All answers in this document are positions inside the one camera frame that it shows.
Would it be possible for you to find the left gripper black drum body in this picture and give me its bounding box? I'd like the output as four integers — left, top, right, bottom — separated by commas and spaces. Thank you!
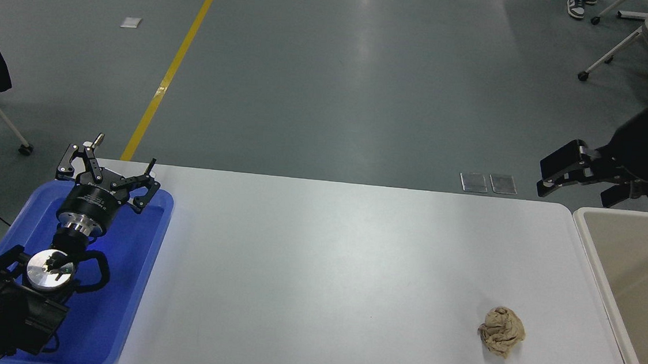
56, 175, 129, 231

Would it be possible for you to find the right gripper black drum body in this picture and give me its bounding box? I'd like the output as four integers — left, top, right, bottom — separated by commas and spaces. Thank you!
596, 104, 648, 183

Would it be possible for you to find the tan paper ball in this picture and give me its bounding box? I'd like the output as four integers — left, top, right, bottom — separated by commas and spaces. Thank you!
476, 304, 528, 361

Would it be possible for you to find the metal floor plate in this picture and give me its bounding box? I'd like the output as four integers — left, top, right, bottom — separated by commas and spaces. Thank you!
488, 173, 519, 196
459, 172, 489, 194

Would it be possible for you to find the blue plastic tray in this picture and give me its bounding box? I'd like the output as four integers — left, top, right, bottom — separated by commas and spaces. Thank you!
0, 175, 176, 364

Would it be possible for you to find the large pale bin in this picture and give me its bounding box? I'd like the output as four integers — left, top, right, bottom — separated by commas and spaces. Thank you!
562, 206, 648, 364

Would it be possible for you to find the white chair base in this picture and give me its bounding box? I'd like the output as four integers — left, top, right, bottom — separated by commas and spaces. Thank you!
590, 0, 648, 30

